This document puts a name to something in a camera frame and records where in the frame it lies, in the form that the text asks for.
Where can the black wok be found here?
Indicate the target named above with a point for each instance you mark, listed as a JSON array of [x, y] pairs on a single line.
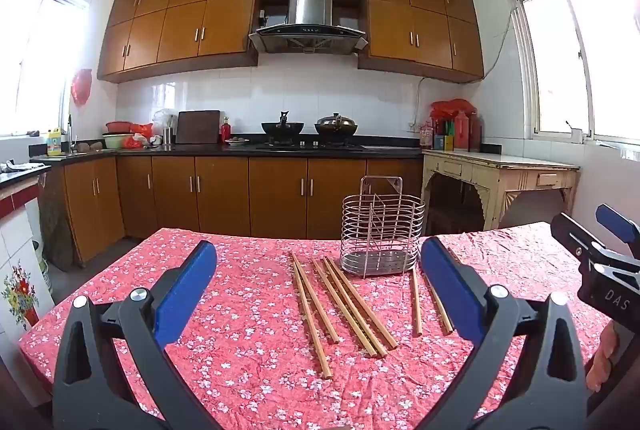
[[283, 130]]

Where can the lidded dark wok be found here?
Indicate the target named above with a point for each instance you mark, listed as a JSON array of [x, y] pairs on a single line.
[[335, 128]]

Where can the upper wooden wall cabinets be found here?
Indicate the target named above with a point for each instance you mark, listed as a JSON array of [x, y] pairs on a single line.
[[428, 38]]

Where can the red oil bottle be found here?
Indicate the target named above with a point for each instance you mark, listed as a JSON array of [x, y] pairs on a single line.
[[461, 131]]

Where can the right window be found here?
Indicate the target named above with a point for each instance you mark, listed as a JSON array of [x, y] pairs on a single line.
[[580, 68]]

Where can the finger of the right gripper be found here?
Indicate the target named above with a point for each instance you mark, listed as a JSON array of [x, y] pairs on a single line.
[[586, 247], [624, 229]]

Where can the wire utensil holder basket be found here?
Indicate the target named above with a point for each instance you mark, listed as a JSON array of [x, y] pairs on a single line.
[[381, 228]]

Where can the dark cutting board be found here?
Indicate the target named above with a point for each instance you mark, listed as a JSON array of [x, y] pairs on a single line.
[[198, 127]]

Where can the red sauce bottle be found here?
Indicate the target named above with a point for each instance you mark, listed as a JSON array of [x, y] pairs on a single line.
[[225, 130]]

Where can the dark oil bottle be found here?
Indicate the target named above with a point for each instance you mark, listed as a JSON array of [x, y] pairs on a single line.
[[475, 132]]

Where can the left window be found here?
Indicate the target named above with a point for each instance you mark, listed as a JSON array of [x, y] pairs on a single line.
[[43, 43]]

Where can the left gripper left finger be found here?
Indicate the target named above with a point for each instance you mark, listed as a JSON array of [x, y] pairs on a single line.
[[91, 390]]

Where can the wooden chopstick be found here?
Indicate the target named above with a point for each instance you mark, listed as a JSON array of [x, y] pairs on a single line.
[[416, 302], [317, 304], [443, 317], [304, 301], [392, 343], [358, 321], [345, 314]]

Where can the red bag on side table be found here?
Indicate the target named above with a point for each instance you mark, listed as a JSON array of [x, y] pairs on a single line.
[[448, 109]]

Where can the yellow detergent bottle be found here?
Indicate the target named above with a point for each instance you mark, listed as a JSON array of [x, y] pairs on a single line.
[[54, 142]]

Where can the cream wooden side table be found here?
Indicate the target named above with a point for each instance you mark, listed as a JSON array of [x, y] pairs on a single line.
[[498, 179]]

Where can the red plastic bag on wall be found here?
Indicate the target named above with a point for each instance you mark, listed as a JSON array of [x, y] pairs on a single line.
[[80, 89]]

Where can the green bowl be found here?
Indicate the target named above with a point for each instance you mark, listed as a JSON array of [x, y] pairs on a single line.
[[115, 141]]

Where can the person's right hand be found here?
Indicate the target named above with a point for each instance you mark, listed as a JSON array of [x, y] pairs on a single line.
[[601, 365]]

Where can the window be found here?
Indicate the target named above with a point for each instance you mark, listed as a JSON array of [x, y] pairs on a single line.
[[580, 68], [43, 43]]

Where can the steel range hood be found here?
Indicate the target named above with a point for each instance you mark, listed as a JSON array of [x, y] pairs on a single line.
[[310, 26]]

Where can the lower wooden kitchen cabinets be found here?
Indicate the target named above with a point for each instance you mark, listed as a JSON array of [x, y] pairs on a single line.
[[90, 203]]

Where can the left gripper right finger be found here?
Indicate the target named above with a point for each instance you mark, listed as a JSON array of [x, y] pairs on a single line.
[[547, 389]]

